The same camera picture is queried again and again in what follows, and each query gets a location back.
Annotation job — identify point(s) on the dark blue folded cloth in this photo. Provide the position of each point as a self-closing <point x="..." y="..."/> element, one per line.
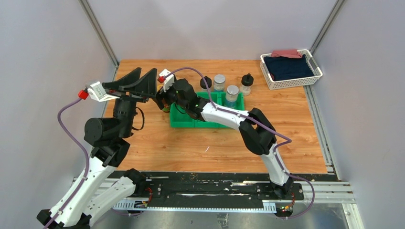
<point x="282" y="68"/>

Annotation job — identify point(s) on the silver-lid jar in bin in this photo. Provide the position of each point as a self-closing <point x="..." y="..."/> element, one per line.
<point x="231" y="96"/>

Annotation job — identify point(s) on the aluminium rail frame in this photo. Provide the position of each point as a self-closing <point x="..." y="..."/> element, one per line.
<point x="329" y="197"/>

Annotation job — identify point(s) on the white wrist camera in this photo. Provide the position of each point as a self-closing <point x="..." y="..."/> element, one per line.
<point x="167" y="79"/>
<point x="96" y="92"/>

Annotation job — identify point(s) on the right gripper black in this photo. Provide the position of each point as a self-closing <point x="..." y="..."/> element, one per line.
<point x="161" y="95"/>

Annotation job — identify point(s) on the black-spout seasoning jar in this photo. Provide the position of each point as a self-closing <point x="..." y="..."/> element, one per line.
<point x="246" y="84"/>
<point x="205" y="84"/>

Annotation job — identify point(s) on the green three-compartment plastic bin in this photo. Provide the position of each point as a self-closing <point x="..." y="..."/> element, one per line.
<point x="213" y="113"/>

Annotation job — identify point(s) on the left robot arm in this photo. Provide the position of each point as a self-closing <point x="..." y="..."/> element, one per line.
<point x="81" y="207"/>

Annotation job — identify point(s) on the pink folded cloth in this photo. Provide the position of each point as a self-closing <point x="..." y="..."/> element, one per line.
<point x="287" y="53"/>

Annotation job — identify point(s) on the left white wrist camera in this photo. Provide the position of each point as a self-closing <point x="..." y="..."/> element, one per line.
<point x="96" y="92"/>

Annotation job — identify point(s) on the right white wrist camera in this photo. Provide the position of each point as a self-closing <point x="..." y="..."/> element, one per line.
<point x="167" y="79"/>

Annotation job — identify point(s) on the white perforated plastic basket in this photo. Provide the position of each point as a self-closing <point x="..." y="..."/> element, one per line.
<point x="272" y="85"/>

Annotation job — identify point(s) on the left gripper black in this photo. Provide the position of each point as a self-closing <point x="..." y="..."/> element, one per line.
<point x="141" y="90"/>

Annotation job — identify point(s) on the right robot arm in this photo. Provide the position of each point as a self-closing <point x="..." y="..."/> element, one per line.
<point x="257" y="132"/>

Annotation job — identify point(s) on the right black-spout seasoning jar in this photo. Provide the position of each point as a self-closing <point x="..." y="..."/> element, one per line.
<point x="246" y="84"/>

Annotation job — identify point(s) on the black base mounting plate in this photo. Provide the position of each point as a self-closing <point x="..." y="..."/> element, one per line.
<point x="212" y="192"/>

